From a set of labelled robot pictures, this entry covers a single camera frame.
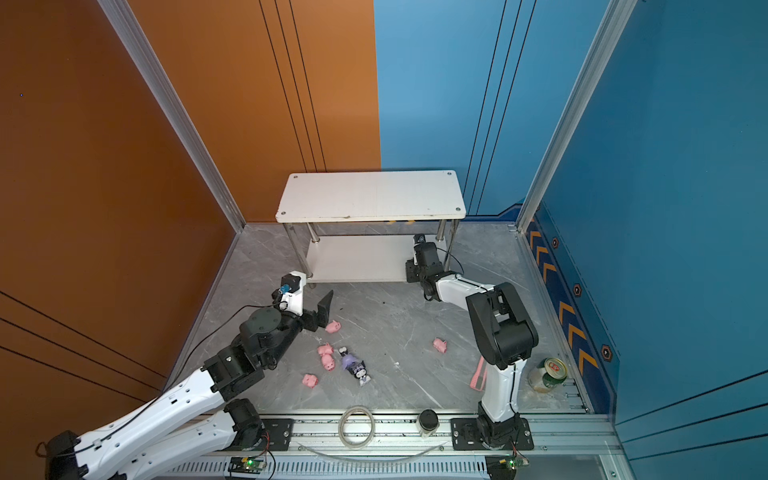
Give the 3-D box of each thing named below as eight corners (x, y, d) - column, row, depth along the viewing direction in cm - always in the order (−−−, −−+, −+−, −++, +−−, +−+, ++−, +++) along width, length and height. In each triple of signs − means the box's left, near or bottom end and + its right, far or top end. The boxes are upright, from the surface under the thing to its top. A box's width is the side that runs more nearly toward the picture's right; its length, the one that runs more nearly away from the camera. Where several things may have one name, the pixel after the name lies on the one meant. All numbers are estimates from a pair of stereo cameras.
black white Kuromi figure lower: (361, 388, 82) (360, 385, 80) (350, 371, 85) (348, 368, 83) (373, 378, 84) (372, 375, 82) (362, 362, 87) (361, 359, 84)
